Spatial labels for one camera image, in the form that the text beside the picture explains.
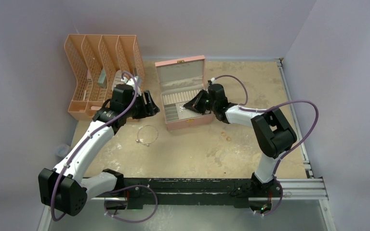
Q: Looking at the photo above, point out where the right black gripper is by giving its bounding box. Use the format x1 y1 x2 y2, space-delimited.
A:
185 89 217 115

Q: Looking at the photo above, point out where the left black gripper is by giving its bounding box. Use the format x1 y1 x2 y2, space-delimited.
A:
124 90 159 119

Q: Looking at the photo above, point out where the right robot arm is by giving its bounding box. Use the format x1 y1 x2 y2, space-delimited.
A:
184 84 297 196

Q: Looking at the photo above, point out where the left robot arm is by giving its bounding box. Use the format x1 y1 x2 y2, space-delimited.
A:
38 84 160 216

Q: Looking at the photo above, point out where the pink jewelry box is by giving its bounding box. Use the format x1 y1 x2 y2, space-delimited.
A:
155 55 213 130

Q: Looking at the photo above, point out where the grey metal block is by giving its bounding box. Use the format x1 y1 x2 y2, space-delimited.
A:
97 69 107 89

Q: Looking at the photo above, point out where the orange plastic file organizer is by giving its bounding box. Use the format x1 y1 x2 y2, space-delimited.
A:
64 34 145 121

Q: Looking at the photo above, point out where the clear plastic cup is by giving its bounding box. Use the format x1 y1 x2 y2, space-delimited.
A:
54 144 71 158

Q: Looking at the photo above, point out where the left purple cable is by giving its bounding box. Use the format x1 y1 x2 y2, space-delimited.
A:
50 71 139 222

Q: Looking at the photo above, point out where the silver beaded bracelet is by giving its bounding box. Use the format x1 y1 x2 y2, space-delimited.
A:
135 125 159 148

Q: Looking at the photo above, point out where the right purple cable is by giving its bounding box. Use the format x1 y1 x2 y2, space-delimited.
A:
213 75 320 179

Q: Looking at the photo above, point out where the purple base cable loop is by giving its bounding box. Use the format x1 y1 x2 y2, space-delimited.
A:
104 184 160 224

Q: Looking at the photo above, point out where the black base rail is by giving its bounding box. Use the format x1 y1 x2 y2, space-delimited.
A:
100 178 282 210

